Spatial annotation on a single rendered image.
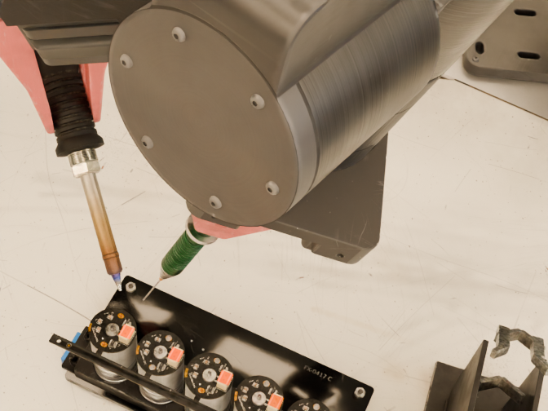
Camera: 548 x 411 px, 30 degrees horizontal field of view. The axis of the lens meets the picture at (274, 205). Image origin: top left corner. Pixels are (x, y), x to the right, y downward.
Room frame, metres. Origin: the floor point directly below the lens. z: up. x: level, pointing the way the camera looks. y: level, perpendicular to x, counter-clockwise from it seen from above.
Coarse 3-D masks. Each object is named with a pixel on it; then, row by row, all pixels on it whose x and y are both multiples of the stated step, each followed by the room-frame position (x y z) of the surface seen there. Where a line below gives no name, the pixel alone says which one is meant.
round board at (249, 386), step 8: (256, 376) 0.20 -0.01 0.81; (264, 376) 0.20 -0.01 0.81; (240, 384) 0.19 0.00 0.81; (248, 384) 0.19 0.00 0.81; (256, 384) 0.19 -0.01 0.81; (272, 384) 0.20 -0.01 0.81; (240, 392) 0.19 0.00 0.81; (248, 392) 0.19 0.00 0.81; (264, 392) 0.19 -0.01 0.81; (272, 392) 0.19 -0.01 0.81; (280, 392) 0.19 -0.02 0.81; (240, 400) 0.18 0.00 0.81; (248, 400) 0.19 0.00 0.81; (240, 408) 0.18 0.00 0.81; (248, 408) 0.18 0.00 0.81; (256, 408) 0.18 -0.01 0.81; (264, 408) 0.18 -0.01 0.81; (280, 408) 0.18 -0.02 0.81
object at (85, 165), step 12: (72, 156) 0.27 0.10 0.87; (84, 156) 0.27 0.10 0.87; (96, 156) 0.28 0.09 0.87; (72, 168) 0.27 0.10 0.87; (84, 168) 0.27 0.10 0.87; (96, 168) 0.27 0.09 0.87; (84, 180) 0.27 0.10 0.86; (96, 180) 0.27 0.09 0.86; (96, 192) 0.26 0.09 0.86; (96, 204) 0.26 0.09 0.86; (96, 216) 0.25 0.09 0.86; (96, 228) 0.25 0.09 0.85; (108, 228) 0.25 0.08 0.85; (108, 240) 0.24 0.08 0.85; (108, 252) 0.24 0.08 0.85; (108, 264) 0.23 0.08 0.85; (120, 264) 0.23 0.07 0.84
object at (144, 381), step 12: (72, 348) 0.20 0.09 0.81; (84, 348) 0.20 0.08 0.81; (96, 360) 0.19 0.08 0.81; (108, 360) 0.19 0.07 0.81; (120, 372) 0.19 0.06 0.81; (132, 372) 0.19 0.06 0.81; (144, 384) 0.18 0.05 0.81; (156, 384) 0.19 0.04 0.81; (168, 396) 0.18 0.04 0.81; (180, 396) 0.18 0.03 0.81; (192, 408) 0.18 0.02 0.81; (204, 408) 0.18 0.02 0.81
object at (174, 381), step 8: (152, 352) 0.20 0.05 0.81; (152, 376) 0.19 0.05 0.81; (160, 376) 0.19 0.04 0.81; (168, 376) 0.19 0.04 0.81; (176, 376) 0.20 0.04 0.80; (168, 384) 0.19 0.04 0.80; (176, 384) 0.20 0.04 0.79; (144, 392) 0.19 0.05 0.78; (152, 392) 0.19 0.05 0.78; (152, 400) 0.19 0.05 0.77; (160, 400) 0.19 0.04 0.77; (168, 400) 0.19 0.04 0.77
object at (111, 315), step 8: (104, 312) 0.22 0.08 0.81; (112, 312) 0.22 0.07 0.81; (120, 312) 0.22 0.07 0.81; (96, 320) 0.21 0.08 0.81; (104, 320) 0.22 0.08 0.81; (112, 320) 0.22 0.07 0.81; (120, 320) 0.22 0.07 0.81; (128, 320) 0.22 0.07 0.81; (88, 328) 0.21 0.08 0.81; (96, 328) 0.21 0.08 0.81; (104, 328) 0.21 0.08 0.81; (120, 328) 0.21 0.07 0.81; (136, 328) 0.21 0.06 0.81; (96, 336) 0.21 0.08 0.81; (104, 336) 0.21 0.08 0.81; (96, 344) 0.20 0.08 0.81; (112, 344) 0.20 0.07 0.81; (120, 344) 0.20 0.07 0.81; (128, 344) 0.20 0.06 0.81; (112, 352) 0.20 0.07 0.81
